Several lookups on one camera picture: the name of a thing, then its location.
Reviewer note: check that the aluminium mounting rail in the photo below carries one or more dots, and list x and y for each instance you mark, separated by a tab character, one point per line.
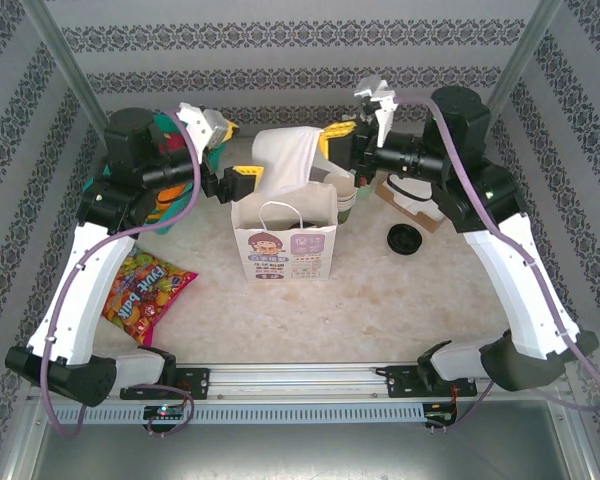
295	380

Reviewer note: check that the aluminium frame post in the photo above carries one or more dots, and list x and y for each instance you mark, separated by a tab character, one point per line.
70	75
517	70

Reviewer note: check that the small controller board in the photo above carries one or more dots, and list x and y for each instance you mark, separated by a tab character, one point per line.
437	416
162	411

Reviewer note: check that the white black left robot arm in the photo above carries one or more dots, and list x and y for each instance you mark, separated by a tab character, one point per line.
85	285

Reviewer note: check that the white napkin stack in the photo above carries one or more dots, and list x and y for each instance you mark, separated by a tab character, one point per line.
405	200

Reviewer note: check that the brown cardboard napkin box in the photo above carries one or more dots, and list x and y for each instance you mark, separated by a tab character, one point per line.
420	220

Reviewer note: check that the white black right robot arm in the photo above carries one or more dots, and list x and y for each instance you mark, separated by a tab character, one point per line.
520	285

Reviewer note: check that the white paper napkin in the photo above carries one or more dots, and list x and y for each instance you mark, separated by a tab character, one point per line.
285	155

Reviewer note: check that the pink dragon fruit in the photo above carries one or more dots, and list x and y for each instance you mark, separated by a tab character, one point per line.
172	144

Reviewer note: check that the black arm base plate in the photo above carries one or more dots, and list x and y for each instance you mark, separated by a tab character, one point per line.
400	382
197	382

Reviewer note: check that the white printed paper bag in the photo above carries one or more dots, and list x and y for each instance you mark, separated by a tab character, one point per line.
285	255

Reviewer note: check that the colourful fruit candy bag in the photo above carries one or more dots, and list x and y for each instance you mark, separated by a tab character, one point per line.
140	295

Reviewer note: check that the stack of green paper cups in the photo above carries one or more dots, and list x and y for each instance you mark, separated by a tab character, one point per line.
347	200

